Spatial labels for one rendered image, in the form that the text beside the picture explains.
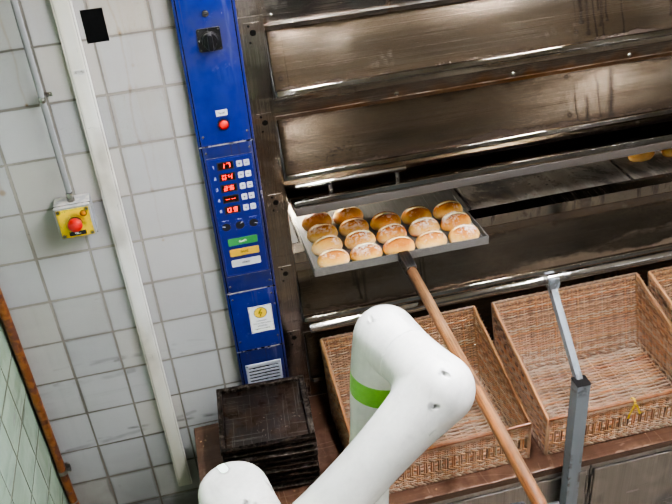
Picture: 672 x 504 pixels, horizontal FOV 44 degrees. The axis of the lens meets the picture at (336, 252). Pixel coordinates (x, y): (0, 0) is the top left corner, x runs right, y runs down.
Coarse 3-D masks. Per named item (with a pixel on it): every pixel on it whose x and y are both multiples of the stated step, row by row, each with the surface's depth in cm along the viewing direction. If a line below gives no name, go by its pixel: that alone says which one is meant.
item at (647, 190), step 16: (656, 176) 283; (576, 192) 278; (592, 192) 277; (608, 192) 276; (624, 192) 277; (640, 192) 278; (656, 192) 280; (480, 208) 274; (496, 208) 273; (512, 208) 272; (528, 208) 272; (544, 208) 273; (560, 208) 274; (576, 208) 276; (480, 224) 270; (496, 224) 272; (304, 256) 262
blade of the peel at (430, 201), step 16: (448, 192) 284; (368, 208) 279; (384, 208) 278; (400, 208) 278; (432, 208) 276; (464, 208) 272; (336, 224) 272; (304, 240) 265; (448, 240) 259; (464, 240) 253; (480, 240) 255; (384, 256) 250; (416, 256) 252; (320, 272) 248; (336, 272) 249
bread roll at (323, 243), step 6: (318, 240) 256; (324, 240) 255; (330, 240) 255; (336, 240) 256; (312, 246) 256; (318, 246) 255; (324, 246) 255; (330, 246) 255; (336, 246) 256; (318, 252) 255
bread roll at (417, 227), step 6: (414, 222) 261; (420, 222) 260; (426, 222) 259; (432, 222) 260; (414, 228) 260; (420, 228) 259; (426, 228) 259; (432, 228) 260; (438, 228) 261; (414, 234) 260
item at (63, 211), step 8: (56, 200) 231; (64, 200) 231; (80, 200) 230; (88, 200) 230; (56, 208) 227; (64, 208) 228; (72, 208) 228; (80, 208) 228; (88, 208) 229; (56, 216) 228; (64, 216) 228; (72, 216) 229; (80, 216) 229; (88, 216) 230; (64, 224) 230; (88, 224) 231; (96, 224) 235; (64, 232) 231; (72, 232) 231; (80, 232) 232; (88, 232) 233; (96, 232) 233
